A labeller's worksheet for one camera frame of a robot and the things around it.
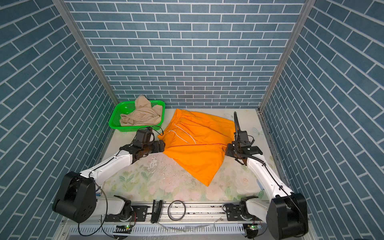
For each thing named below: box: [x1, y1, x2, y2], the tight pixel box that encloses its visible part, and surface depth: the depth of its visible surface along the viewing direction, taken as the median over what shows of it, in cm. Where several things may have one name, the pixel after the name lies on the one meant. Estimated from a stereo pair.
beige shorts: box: [120, 95, 163, 126], surface depth 113 cm
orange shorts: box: [158, 108, 235, 187], surface depth 101 cm
